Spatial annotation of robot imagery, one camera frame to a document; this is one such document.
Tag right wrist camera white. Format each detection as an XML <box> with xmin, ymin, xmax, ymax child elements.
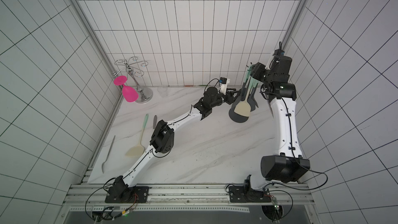
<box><xmin>265</xmin><ymin>49</ymin><xmax>285</xmax><ymax>70</ymax></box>

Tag pink plastic wine glass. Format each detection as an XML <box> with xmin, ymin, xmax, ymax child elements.
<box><xmin>114</xmin><ymin>76</ymin><xmax>139</xmax><ymax>102</ymax></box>

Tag white plastic spoon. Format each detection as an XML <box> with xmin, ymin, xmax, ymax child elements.
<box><xmin>101</xmin><ymin>136</ymin><xmax>116</xmax><ymax>174</ymax></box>

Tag aluminium mounting rail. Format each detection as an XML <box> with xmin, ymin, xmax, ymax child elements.
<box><xmin>63</xmin><ymin>184</ymin><xmax>315</xmax><ymax>214</ymax></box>

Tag small clear glass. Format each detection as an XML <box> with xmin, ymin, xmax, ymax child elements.
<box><xmin>158</xmin><ymin>86</ymin><xmax>169</xmax><ymax>98</ymax></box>

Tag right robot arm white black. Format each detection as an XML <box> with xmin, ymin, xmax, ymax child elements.
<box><xmin>244</xmin><ymin>55</ymin><xmax>311</xmax><ymax>193</ymax></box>

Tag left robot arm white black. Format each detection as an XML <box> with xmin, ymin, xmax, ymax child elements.
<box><xmin>105</xmin><ymin>87</ymin><xmax>241</xmax><ymax>203</ymax></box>

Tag chrome glass holder stand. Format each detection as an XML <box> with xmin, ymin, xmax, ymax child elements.
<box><xmin>113</xmin><ymin>56</ymin><xmax>153</xmax><ymax>104</ymax></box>

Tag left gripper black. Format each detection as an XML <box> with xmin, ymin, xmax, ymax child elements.
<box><xmin>212</xmin><ymin>89</ymin><xmax>243</xmax><ymax>108</ymax></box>

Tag cream spatula green handle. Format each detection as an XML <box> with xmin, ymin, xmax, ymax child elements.
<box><xmin>125</xmin><ymin>114</ymin><xmax>149</xmax><ymax>157</ymax></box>

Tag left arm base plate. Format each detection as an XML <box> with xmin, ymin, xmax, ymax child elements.
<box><xmin>105</xmin><ymin>186</ymin><xmax>150</xmax><ymax>204</ymax></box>

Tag grey utensil green handle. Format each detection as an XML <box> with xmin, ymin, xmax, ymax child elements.
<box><xmin>231</xmin><ymin>79</ymin><xmax>248</xmax><ymax>108</ymax></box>

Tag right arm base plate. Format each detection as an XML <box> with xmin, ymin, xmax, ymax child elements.
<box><xmin>227</xmin><ymin>185</ymin><xmax>272</xmax><ymax>203</ymax></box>

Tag grey kitchen utensil rack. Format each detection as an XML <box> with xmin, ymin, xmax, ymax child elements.
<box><xmin>229</xmin><ymin>62</ymin><xmax>265</xmax><ymax>123</ymax></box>

